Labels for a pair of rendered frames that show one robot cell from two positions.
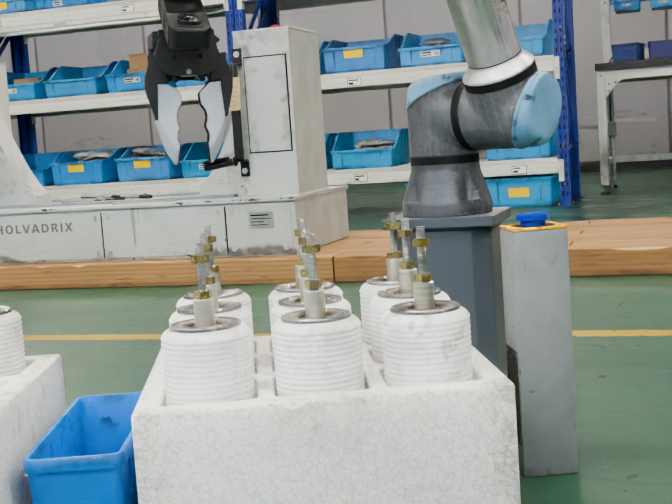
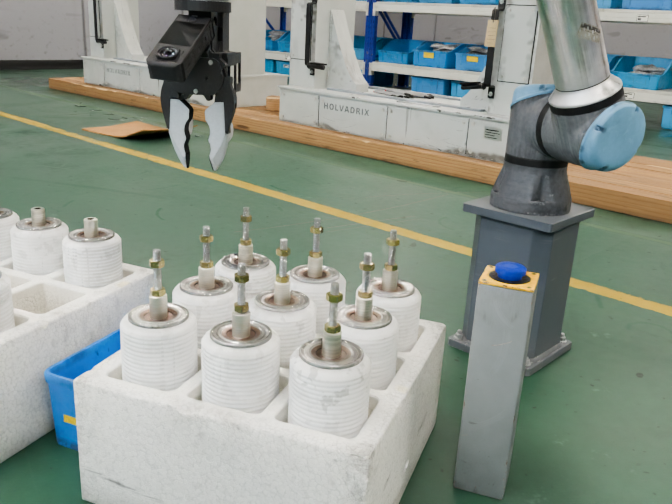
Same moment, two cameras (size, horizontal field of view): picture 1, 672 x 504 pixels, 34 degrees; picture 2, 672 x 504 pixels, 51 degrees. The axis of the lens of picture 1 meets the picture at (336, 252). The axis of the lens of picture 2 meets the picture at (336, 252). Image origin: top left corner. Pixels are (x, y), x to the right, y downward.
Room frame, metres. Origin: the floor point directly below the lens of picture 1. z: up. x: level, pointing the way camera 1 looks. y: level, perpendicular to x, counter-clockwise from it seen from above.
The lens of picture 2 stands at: (0.48, -0.39, 0.62)
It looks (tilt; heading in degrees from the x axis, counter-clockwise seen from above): 18 degrees down; 24
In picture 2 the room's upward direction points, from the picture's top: 3 degrees clockwise
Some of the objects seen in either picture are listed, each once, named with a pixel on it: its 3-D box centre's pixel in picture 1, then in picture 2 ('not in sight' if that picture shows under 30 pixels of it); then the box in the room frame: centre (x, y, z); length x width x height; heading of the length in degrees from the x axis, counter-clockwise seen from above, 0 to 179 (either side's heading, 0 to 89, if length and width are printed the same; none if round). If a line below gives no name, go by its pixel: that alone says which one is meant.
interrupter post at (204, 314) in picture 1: (204, 313); (158, 306); (1.14, 0.14, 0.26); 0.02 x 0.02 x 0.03
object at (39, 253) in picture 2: not in sight; (43, 273); (1.35, 0.57, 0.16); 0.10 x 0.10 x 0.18
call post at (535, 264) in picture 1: (538, 349); (494, 384); (1.37, -0.25, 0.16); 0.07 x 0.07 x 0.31; 4
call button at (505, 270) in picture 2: (532, 220); (510, 273); (1.36, -0.25, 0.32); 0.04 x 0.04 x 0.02
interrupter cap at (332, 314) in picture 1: (315, 316); (241, 334); (1.15, 0.03, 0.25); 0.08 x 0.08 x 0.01
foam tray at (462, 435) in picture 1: (319, 434); (278, 404); (1.27, 0.03, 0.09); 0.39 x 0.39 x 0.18; 4
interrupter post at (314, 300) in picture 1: (315, 304); (241, 324); (1.15, 0.03, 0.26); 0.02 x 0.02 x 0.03
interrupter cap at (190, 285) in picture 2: (209, 308); (206, 286); (1.26, 0.15, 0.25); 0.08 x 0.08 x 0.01
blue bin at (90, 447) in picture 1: (101, 470); (139, 374); (1.28, 0.30, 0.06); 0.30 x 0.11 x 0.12; 1
